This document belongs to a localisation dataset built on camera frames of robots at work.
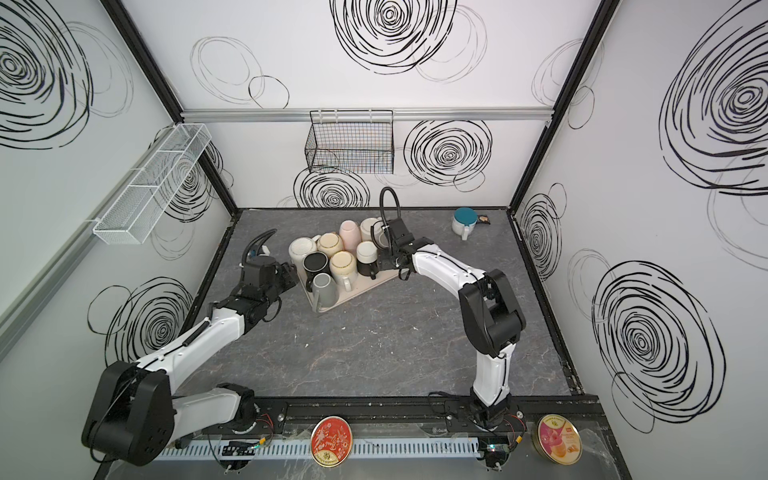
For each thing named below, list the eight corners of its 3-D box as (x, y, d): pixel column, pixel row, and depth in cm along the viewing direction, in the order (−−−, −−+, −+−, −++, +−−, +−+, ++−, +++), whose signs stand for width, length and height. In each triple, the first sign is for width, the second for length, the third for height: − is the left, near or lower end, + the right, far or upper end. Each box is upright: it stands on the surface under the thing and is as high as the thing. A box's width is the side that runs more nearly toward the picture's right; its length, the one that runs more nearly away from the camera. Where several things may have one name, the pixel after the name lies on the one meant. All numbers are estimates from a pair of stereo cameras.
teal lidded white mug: (454, 241, 112) (457, 230, 107) (450, 218, 119) (452, 207, 114) (477, 241, 112) (481, 230, 107) (472, 218, 119) (475, 207, 114)
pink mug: (342, 255, 108) (338, 237, 100) (344, 238, 114) (340, 220, 106) (359, 255, 108) (357, 237, 100) (361, 239, 114) (359, 220, 106)
